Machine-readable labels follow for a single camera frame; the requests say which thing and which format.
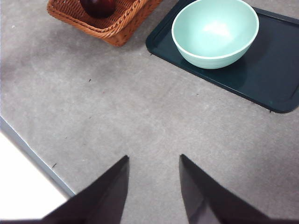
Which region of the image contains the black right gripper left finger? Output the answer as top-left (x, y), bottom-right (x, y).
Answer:
top-left (39, 155), bottom-right (130, 224)

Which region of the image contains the teal bowl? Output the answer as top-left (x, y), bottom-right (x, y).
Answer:
top-left (171, 0), bottom-right (260, 70)

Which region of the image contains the dark red plum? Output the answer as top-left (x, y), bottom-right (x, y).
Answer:
top-left (79, 0), bottom-right (116, 19)

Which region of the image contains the black tray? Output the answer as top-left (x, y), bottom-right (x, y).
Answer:
top-left (145, 0), bottom-right (299, 114)

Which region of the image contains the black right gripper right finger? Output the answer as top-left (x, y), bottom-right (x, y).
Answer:
top-left (178, 154), bottom-right (299, 224)

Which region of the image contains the brown wicker basket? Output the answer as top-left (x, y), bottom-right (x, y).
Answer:
top-left (46, 0), bottom-right (163, 47)

